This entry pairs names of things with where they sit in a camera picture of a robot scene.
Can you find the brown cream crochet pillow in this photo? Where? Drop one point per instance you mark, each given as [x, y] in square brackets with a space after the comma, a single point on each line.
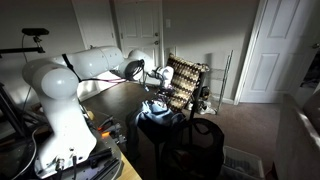
[185, 78]

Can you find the black camera on stand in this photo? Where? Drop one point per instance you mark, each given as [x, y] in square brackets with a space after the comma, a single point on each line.
[35, 31]

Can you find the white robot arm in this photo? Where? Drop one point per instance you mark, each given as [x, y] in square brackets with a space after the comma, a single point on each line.
[55, 81]

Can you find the wire shoe rack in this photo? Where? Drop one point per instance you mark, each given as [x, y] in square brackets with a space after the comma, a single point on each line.
[216, 79]

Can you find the white plastic laundry basket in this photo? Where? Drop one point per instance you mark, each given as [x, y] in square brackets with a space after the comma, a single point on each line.
[241, 165]

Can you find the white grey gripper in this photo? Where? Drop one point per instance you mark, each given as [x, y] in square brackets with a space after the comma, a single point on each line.
[164, 75]

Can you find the white interior door right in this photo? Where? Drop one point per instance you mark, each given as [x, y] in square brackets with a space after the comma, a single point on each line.
[283, 45]

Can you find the black mesh laundry hamper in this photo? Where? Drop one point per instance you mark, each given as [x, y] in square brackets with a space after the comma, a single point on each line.
[194, 151]

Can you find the white panel door centre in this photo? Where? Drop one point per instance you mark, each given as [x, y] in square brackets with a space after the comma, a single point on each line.
[138, 22]

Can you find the white sneaker on floor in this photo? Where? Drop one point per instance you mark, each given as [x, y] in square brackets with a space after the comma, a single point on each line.
[205, 108]

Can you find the orange black clamp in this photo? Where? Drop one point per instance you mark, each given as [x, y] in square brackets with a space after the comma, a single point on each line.
[109, 128]

